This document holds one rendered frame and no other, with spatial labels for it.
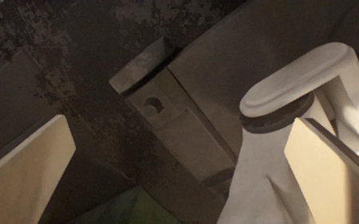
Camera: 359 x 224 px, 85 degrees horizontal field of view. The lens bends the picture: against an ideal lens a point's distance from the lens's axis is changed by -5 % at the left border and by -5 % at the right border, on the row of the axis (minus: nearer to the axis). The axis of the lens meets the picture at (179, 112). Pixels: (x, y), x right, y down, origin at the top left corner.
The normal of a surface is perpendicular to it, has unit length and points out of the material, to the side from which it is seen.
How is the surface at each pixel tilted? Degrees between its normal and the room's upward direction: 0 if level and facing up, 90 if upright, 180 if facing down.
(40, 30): 0
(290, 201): 90
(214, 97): 0
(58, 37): 0
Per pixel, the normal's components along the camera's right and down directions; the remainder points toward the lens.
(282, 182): -0.61, -0.74
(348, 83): -0.12, 0.44
